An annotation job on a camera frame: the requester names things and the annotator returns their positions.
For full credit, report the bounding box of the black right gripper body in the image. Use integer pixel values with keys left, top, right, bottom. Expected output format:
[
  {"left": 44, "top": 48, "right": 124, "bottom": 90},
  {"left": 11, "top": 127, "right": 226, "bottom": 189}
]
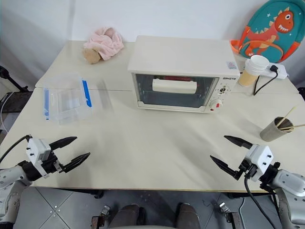
[{"left": 234, "top": 159, "right": 257, "bottom": 181}]

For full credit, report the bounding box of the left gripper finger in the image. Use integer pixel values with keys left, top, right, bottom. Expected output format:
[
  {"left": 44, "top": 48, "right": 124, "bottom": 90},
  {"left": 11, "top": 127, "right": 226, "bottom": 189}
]
[
  {"left": 61, "top": 152, "right": 91, "bottom": 174},
  {"left": 49, "top": 136, "right": 78, "bottom": 151}
]

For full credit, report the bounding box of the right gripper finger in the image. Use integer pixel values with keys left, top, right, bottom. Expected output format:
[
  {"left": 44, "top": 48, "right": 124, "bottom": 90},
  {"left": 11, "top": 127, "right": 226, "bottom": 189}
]
[
  {"left": 224, "top": 135, "right": 254, "bottom": 151},
  {"left": 210, "top": 155, "right": 240, "bottom": 180}
]

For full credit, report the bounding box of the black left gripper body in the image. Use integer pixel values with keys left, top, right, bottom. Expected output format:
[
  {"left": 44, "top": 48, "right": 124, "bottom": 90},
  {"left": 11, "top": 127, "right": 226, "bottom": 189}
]
[{"left": 41, "top": 152, "right": 65, "bottom": 176}]

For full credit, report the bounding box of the cream toaster oven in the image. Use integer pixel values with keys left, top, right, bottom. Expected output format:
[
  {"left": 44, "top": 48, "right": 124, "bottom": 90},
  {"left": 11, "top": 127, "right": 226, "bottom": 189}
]
[{"left": 127, "top": 35, "right": 240, "bottom": 115}]

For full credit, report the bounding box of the metal cup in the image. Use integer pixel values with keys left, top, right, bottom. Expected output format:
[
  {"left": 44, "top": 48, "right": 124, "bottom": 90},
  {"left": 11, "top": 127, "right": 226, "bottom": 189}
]
[{"left": 259, "top": 116, "right": 296, "bottom": 143}]

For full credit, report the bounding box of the metal caster wheel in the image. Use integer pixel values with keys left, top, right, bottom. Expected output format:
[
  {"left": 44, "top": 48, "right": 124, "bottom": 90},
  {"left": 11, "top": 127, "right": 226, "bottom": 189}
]
[
  {"left": 100, "top": 204, "right": 112, "bottom": 218},
  {"left": 217, "top": 201, "right": 230, "bottom": 215}
]

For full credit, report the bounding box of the clear container with blue clips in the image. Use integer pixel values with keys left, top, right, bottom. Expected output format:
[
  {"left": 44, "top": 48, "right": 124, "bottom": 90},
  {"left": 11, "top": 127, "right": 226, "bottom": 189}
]
[{"left": 42, "top": 73, "right": 94, "bottom": 126}]

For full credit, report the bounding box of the long bamboo skewer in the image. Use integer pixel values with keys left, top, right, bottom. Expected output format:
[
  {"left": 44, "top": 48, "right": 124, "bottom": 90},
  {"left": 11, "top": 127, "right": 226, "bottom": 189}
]
[
  {"left": 280, "top": 123, "right": 305, "bottom": 132},
  {"left": 278, "top": 104, "right": 298, "bottom": 127}
]

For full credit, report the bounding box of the dark rounded shape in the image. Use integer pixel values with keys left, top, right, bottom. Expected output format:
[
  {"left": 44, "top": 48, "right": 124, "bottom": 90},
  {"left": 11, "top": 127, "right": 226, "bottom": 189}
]
[
  {"left": 176, "top": 202, "right": 200, "bottom": 229},
  {"left": 111, "top": 203, "right": 141, "bottom": 229}
]

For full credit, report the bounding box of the paper coffee cup white lid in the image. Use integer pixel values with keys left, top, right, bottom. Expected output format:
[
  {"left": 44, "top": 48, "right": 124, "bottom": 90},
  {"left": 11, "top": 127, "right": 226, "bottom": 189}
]
[{"left": 238, "top": 54, "right": 270, "bottom": 87}]

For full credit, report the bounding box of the black tripod stand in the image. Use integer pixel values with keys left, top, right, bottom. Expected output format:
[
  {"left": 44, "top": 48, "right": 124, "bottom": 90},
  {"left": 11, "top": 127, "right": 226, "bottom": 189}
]
[{"left": 0, "top": 65, "right": 33, "bottom": 113}]

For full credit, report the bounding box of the white power strip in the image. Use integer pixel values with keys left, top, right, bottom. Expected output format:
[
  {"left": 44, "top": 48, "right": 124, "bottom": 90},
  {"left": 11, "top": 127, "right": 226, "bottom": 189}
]
[{"left": 239, "top": 62, "right": 289, "bottom": 81}]

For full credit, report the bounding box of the brown plush toy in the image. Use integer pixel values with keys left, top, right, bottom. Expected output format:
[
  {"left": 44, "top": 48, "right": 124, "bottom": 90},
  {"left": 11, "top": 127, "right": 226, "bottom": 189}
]
[{"left": 82, "top": 47, "right": 101, "bottom": 65}]

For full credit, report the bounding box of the pink plush toy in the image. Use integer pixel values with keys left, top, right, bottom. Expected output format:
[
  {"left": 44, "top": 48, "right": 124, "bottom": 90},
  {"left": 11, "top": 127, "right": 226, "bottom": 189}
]
[{"left": 83, "top": 27, "right": 125, "bottom": 62}]

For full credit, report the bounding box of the teal dinosaur backpack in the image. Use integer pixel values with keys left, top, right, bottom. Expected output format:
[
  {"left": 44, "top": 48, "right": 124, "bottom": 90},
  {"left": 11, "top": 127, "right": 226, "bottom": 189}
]
[{"left": 230, "top": 0, "right": 305, "bottom": 64}]

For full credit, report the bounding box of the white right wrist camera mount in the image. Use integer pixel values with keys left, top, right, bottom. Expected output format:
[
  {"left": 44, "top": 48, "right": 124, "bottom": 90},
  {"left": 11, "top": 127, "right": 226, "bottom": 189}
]
[{"left": 243, "top": 144, "right": 274, "bottom": 182}]

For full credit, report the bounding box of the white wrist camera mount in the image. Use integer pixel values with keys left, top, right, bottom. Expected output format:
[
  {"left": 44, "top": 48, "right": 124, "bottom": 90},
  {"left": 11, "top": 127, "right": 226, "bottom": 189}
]
[
  {"left": 243, "top": 144, "right": 274, "bottom": 182},
  {"left": 26, "top": 137, "right": 52, "bottom": 178}
]

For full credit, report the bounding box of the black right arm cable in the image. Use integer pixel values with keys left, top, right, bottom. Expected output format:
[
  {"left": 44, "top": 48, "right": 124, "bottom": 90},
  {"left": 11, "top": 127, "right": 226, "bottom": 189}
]
[{"left": 244, "top": 176, "right": 288, "bottom": 226}]

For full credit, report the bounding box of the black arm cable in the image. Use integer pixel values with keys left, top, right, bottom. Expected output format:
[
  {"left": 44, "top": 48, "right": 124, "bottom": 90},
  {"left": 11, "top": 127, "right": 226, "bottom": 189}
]
[
  {"left": 244, "top": 176, "right": 288, "bottom": 226},
  {"left": 0, "top": 135, "right": 33, "bottom": 163}
]

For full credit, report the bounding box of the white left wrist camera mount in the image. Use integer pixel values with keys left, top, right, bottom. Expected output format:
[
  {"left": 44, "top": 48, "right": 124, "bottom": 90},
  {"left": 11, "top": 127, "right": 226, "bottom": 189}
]
[{"left": 26, "top": 137, "right": 52, "bottom": 178}]

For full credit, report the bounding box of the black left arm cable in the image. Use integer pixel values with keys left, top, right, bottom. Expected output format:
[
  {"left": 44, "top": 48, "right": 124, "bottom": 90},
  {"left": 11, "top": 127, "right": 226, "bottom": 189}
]
[{"left": 0, "top": 135, "right": 33, "bottom": 163}]

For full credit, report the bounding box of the white floor cable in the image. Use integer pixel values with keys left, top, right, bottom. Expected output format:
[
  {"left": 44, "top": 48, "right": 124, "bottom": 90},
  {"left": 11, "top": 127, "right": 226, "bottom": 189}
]
[{"left": 0, "top": 92, "right": 15, "bottom": 135}]

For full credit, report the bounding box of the black plug with cable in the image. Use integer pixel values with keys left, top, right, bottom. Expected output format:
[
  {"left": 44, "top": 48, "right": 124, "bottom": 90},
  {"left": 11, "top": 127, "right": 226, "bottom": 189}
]
[{"left": 252, "top": 64, "right": 280, "bottom": 96}]

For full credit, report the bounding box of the glass oven door with handle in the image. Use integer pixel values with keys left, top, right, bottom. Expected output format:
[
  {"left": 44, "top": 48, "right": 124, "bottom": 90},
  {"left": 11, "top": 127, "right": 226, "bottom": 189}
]
[{"left": 131, "top": 73, "right": 219, "bottom": 113}]

